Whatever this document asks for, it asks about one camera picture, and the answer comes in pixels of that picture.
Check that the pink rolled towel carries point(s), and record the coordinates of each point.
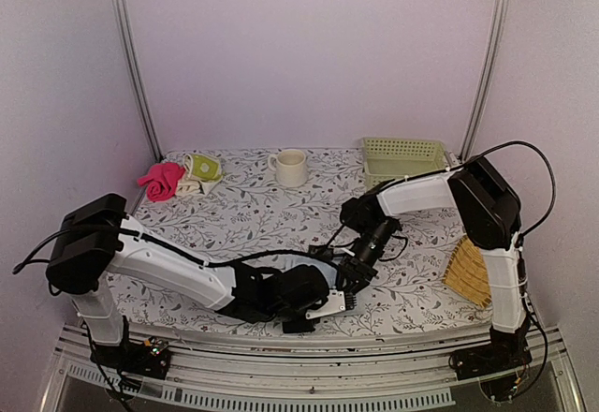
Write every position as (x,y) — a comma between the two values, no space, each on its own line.
(161,181)

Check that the light blue towel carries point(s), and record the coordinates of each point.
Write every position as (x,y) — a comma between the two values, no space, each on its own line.
(326,272)

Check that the left aluminium frame post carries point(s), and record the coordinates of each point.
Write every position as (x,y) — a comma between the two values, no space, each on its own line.
(134,73)

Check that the yellow bamboo tray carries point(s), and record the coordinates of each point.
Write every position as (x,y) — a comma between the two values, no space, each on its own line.
(466,274)

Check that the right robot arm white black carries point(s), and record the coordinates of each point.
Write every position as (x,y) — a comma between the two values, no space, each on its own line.
(489,211)

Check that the right aluminium frame post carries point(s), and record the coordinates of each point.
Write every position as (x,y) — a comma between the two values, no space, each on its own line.
(497,23)

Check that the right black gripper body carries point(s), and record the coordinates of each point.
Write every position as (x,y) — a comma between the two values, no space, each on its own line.
(366,269)

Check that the aluminium frame post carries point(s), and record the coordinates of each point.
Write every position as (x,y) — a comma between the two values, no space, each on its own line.
(497,23)
(134,73)

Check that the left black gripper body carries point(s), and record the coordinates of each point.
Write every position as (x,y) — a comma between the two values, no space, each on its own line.
(288,316)

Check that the green plastic basket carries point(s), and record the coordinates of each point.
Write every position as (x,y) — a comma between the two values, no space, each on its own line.
(393,158)

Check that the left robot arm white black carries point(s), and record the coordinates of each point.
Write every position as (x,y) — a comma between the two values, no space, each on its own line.
(100,237)

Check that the cream ceramic mug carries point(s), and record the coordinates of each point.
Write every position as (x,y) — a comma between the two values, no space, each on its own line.
(290,167)

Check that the cream green patterned towel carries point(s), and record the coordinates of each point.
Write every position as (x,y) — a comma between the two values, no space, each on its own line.
(202,173)

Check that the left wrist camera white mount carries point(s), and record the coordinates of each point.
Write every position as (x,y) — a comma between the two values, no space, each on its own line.
(337,302)

